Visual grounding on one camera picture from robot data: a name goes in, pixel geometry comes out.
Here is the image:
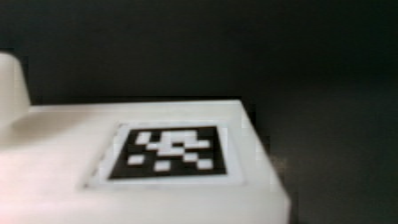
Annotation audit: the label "white drawer box front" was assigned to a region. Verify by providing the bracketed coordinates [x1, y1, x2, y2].
[0, 52, 291, 224]

